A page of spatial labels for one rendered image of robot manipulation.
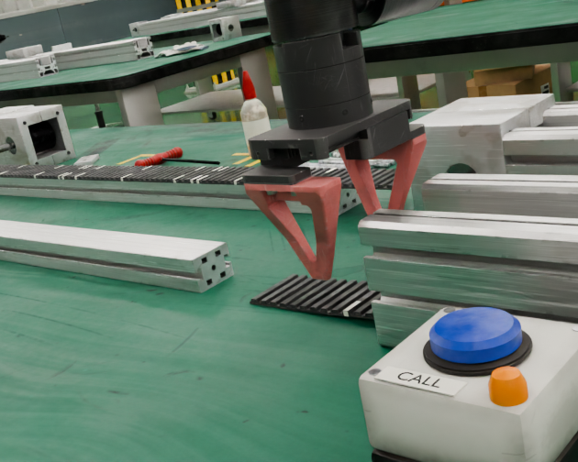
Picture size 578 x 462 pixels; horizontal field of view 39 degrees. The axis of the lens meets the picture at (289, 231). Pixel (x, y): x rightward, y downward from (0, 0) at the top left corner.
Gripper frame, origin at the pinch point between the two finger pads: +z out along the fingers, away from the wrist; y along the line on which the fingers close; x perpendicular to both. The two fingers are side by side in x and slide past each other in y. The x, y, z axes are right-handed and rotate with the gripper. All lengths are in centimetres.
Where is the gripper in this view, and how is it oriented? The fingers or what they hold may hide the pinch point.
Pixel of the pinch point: (353, 246)
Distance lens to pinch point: 56.9
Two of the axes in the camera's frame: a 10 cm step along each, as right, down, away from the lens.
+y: 6.4, -3.5, 6.8
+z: 1.9, 9.3, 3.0
